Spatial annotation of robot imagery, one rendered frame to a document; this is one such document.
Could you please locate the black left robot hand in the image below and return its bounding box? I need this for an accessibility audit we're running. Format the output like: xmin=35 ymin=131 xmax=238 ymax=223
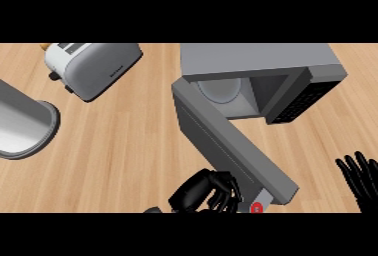
xmin=142 ymin=168 xmax=246 ymax=214

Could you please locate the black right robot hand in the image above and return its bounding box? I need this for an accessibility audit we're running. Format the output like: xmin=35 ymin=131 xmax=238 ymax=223
xmin=334 ymin=151 xmax=378 ymax=214

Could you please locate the white milk carton red label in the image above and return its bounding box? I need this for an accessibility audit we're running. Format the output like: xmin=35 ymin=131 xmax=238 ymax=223
xmin=244 ymin=191 xmax=274 ymax=214

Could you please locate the grey microwave door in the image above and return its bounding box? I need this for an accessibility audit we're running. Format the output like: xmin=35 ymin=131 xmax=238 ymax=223
xmin=170 ymin=77 xmax=302 ymax=206

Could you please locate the grey microwave body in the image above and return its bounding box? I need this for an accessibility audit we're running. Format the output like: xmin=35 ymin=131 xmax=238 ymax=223
xmin=179 ymin=43 xmax=349 ymax=126

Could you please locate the round glass turntable plate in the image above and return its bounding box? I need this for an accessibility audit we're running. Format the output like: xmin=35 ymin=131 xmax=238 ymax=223
xmin=196 ymin=77 xmax=244 ymax=105

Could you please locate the grey rounded metal basin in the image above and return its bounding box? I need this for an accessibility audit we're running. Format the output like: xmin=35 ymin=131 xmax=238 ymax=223
xmin=0 ymin=79 xmax=63 ymax=161

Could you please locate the silver toaster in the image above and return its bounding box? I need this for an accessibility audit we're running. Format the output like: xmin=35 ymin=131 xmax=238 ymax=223
xmin=43 ymin=43 xmax=145 ymax=103

